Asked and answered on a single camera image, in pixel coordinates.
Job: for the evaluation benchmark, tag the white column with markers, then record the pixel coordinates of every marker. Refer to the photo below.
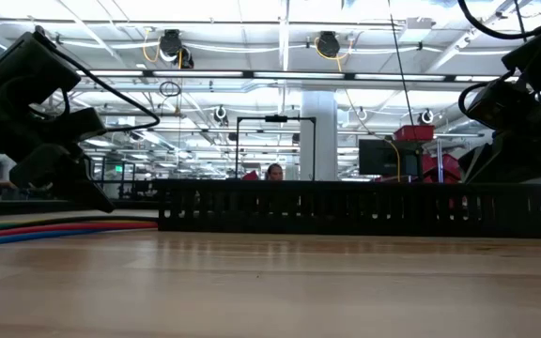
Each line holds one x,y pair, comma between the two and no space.
319,141

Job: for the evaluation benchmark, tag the green exit sign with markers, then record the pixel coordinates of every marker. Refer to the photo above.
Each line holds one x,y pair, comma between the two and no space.
119,168

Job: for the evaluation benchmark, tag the person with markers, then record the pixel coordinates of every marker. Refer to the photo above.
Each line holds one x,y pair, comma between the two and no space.
275,173

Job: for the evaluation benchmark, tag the black monitor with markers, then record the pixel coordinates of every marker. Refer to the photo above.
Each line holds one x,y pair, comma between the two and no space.
383,157

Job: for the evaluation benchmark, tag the red storage bin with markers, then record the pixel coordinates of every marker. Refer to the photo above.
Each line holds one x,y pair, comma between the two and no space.
413,133

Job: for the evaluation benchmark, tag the red shelf rack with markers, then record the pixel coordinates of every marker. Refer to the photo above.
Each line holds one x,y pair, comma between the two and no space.
446,166

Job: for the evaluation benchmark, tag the small white ringed ceiling reel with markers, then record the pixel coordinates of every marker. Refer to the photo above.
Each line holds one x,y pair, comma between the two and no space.
220,112
426,116

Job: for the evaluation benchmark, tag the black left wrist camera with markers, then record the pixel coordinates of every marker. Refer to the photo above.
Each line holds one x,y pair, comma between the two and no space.
85,124

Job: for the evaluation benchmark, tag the black gantry frame with camera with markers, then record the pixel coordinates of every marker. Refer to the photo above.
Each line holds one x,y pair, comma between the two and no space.
276,118

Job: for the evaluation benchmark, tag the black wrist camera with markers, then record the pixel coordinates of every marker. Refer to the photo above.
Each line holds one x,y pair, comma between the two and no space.
500,103
85,124

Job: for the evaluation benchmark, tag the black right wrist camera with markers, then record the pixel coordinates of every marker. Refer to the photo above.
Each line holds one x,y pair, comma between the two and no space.
500,103

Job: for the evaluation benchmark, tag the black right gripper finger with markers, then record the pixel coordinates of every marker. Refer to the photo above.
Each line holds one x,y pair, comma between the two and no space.
510,169

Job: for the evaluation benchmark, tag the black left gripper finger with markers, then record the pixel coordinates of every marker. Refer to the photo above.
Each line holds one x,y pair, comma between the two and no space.
59,173

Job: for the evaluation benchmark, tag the long ceiling light strip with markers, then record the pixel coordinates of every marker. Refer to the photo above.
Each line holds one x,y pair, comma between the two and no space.
251,74

